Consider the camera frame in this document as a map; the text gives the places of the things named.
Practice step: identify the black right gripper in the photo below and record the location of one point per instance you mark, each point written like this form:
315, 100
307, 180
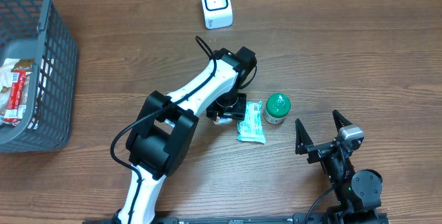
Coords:
327, 148

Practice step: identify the orange snack packet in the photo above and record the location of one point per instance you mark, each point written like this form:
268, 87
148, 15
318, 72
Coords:
221, 121

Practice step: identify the teal snack packet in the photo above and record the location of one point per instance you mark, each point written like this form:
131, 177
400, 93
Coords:
250, 129

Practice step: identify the green lid jar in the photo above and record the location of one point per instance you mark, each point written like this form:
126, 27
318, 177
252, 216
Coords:
277, 108

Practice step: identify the red white snack bar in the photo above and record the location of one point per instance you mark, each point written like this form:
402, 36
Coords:
16, 106

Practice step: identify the brown snack bag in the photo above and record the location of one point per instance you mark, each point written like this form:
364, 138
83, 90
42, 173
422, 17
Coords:
6, 80

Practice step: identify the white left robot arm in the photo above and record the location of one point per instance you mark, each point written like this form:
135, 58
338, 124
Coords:
159, 139

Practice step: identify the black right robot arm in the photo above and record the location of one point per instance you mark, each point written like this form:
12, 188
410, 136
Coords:
358, 192

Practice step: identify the white barcode scanner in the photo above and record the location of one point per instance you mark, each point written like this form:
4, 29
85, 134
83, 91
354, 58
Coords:
217, 13

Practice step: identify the grey plastic basket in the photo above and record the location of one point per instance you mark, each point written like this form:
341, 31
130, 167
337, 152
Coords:
34, 30

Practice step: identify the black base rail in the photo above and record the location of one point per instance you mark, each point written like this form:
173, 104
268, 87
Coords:
295, 219

